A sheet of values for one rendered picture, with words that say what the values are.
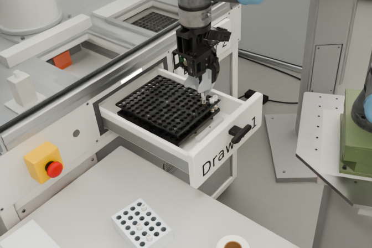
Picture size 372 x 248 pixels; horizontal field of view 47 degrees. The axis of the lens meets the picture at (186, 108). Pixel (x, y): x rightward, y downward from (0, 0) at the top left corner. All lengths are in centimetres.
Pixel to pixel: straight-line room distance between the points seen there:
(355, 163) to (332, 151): 10
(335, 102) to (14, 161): 94
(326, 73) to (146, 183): 121
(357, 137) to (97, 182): 67
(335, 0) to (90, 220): 133
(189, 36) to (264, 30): 200
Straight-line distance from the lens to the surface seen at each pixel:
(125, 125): 111
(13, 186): 110
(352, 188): 114
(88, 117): 114
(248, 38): 303
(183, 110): 111
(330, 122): 132
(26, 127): 104
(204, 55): 100
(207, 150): 98
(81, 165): 122
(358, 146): 110
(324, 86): 212
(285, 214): 203
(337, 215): 133
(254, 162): 224
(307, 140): 124
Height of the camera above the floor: 157
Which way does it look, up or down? 37 degrees down
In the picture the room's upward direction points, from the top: 5 degrees counter-clockwise
